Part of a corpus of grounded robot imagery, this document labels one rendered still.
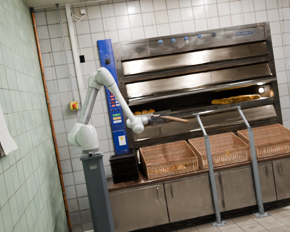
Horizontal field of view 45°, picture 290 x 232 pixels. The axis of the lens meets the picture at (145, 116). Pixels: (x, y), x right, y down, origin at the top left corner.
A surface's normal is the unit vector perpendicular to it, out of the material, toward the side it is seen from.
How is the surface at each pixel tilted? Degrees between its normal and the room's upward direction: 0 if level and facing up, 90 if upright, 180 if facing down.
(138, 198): 90
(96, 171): 90
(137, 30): 90
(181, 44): 90
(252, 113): 70
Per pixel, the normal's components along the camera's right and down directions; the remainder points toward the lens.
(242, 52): 0.07, -0.30
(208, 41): 0.14, 0.04
